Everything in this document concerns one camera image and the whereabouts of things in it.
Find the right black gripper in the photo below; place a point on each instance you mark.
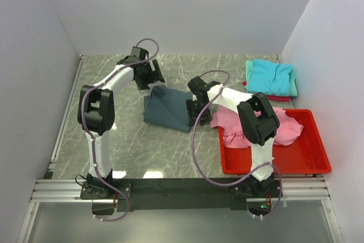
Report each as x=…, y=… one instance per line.
x=195, y=108

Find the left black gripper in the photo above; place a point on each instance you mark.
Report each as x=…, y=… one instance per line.
x=149, y=76

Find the teal green folded t shirt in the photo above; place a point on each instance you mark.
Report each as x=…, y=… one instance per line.
x=294, y=83

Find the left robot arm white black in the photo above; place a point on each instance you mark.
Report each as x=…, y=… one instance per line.
x=96, y=114

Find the red plastic bin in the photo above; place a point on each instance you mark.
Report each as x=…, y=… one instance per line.
x=306, y=156

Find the aluminium extrusion rail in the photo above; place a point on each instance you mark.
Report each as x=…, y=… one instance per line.
x=56, y=214

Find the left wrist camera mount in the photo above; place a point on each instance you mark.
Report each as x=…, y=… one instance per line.
x=138, y=54

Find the pink t shirt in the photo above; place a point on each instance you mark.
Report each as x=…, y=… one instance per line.
x=233, y=136

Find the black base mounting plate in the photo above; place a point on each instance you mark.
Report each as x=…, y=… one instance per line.
x=178, y=193

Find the slate blue t shirt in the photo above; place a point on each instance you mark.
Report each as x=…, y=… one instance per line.
x=166, y=107

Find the crimson folded t shirt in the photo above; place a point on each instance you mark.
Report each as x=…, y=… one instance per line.
x=271, y=97

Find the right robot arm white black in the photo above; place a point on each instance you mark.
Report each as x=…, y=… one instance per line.
x=258, y=120

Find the cyan folded t shirt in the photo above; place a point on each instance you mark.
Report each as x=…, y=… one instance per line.
x=270, y=76

